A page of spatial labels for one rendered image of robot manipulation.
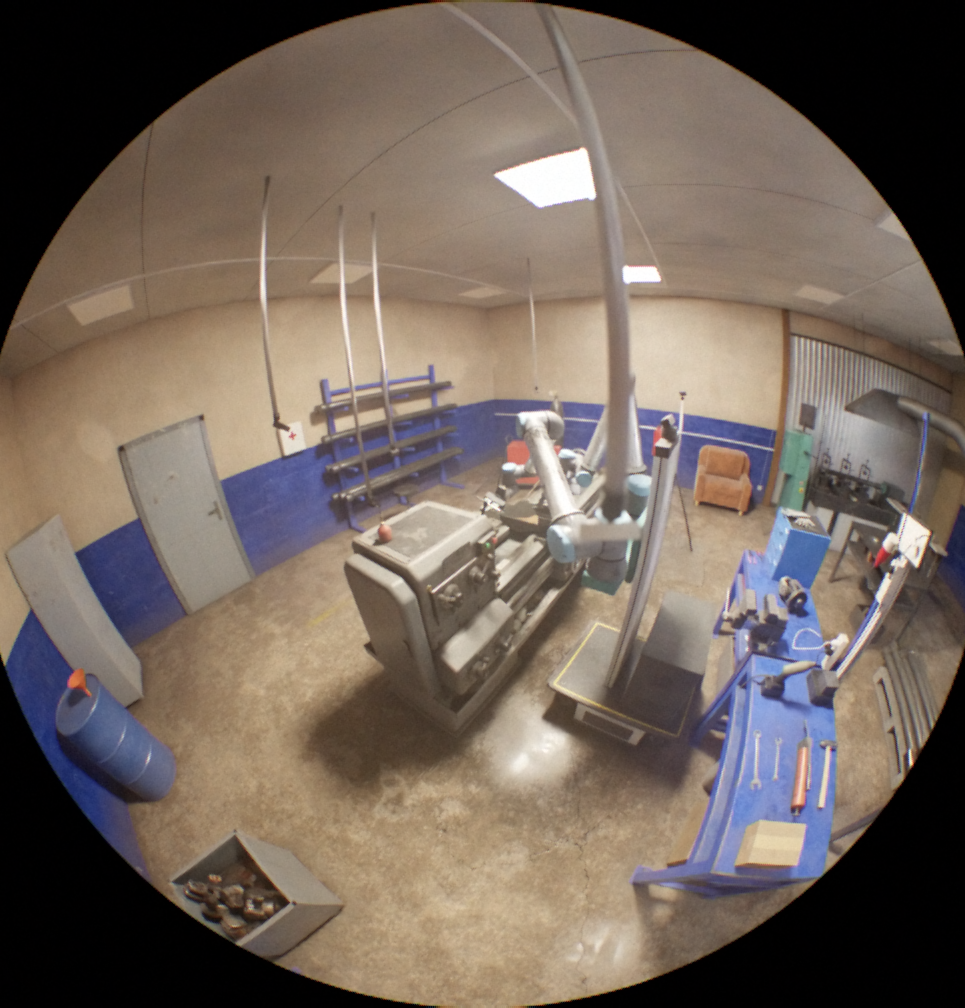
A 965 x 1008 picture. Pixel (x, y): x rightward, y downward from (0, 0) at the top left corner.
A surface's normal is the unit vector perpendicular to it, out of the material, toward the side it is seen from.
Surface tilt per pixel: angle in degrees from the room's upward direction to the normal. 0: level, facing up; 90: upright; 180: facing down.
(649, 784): 0
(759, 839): 0
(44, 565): 90
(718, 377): 90
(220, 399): 90
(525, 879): 0
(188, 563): 90
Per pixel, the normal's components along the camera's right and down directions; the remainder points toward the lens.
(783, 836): -0.07, -0.91
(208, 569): 0.80, 0.19
